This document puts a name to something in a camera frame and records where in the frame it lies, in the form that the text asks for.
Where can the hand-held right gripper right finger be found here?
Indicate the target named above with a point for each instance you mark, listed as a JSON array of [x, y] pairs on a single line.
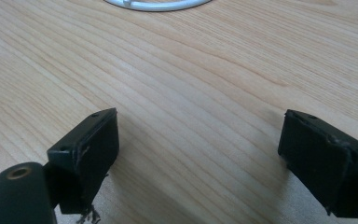
[[323, 161]]

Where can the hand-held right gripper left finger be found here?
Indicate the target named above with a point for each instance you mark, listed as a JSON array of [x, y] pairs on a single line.
[[87, 161]]

